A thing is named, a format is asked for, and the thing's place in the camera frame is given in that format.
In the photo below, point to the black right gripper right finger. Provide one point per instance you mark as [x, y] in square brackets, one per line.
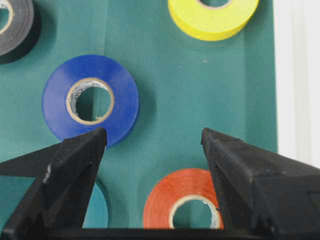
[262, 192]

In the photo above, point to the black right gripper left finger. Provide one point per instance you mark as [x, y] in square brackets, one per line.
[55, 205]

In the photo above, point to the red tape roll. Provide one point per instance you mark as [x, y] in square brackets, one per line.
[174, 190]

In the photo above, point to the blue tape roll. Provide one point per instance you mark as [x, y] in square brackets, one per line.
[71, 79]

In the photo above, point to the yellow tape roll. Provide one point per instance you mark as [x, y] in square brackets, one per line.
[210, 23]

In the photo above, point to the green tape roll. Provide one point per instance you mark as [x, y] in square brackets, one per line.
[98, 213]

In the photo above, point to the white plastic case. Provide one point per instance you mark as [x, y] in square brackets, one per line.
[296, 25]

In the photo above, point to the black tape roll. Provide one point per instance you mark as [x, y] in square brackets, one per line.
[22, 30]

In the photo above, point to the green table cloth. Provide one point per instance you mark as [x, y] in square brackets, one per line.
[185, 85]

